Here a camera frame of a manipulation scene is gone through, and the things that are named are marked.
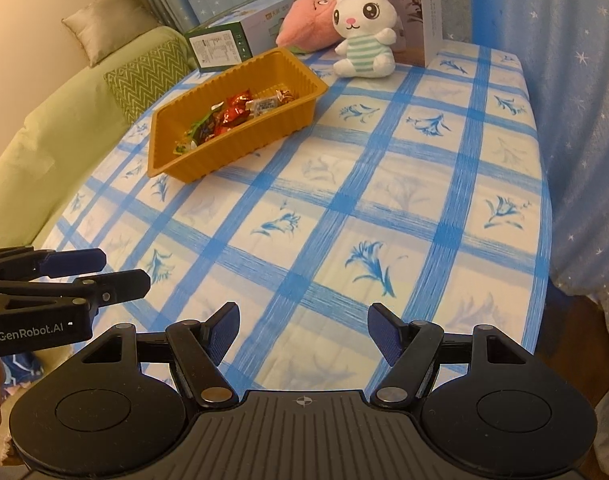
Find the green and white carton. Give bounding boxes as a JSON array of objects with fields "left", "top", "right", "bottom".
[{"left": 184, "top": 0, "right": 305, "bottom": 72}]

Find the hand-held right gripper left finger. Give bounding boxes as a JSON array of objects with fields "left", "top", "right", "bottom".
[{"left": 82, "top": 301, "right": 241, "bottom": 408}]

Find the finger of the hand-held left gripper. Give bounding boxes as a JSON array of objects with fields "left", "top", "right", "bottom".
[
  {"left": 0, "top": 246, "right": 108, "bottom": 281},
  {"left": 0, "top": 269, "right": 152, "bottom": 328}
]

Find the light green sofa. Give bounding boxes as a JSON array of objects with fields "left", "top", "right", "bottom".
[{"left": 0, "top": 25, "right": 195, "bottom": 253}]

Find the clear dark print snack packet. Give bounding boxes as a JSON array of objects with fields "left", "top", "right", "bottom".
[{"left": 249, "top": 96, "right": 280, "bottom": 115}]

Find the pink plush toy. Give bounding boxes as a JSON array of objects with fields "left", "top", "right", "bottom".
[{"left": 275, "top": 0, "right": 345, "bottom": 53}]

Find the red candy with orange ends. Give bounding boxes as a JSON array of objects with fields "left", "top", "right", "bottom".
[{"left": 223, "top": 91, "right": 255, "bottom": 113}]

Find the plant print cardboard box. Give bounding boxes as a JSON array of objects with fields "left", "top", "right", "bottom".
[{"left": 347, "top": 0, "right": 443, "bottom": 68}]

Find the blue checked tablecloth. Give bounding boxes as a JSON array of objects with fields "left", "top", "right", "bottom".
[{"left": 34, "top": 40, "right": 553, "bottom": 396}]

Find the golden plastic tray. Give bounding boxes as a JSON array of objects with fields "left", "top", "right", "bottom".
[{"left": 148, "top": 47, "right": 329, "bottom": 183}]

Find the green zigzag cushion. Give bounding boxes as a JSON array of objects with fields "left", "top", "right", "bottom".
[{"left": 103, "top": 39, "right": 198, "bottom": 125}]

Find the beige satin cushion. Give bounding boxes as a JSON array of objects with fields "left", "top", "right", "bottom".
[{"left": 62, "top": 0, "right": 160, "bottom": 68}]

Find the white rabbit plush toy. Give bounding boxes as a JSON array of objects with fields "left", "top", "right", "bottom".
[{"left": 331, "top": 0, "right": 399, "bottom": 78}]

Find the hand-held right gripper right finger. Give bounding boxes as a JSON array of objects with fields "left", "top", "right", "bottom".
[{"left": 367, "top": 302, "right": 530, "bottom": 408}]

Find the large bright red candy packet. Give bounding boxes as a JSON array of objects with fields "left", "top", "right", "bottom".
[{"left": 215, "top": 110, "right": 248, "bottom": 133}]

